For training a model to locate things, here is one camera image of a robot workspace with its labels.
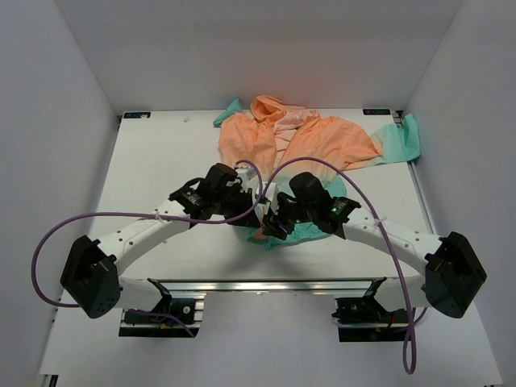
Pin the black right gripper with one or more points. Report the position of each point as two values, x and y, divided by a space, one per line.
272 223

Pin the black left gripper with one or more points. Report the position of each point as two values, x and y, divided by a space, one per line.
245 194

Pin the orange and teal jacket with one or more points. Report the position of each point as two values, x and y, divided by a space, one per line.
289 139

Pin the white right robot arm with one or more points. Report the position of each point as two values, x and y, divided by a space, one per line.
449 273

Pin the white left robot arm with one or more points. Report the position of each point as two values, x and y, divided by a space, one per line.
93 273

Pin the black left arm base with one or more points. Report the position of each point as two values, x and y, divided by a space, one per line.
152 310

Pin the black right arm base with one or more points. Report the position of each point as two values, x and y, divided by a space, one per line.
364 320

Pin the blue right table label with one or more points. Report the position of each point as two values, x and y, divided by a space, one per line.
376 111

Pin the blue table label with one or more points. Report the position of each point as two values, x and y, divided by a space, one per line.
376 111
137 115

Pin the blue left table label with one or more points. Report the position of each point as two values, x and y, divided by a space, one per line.
137 115

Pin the aluminium table edge rail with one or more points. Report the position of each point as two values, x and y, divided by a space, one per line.
331 286

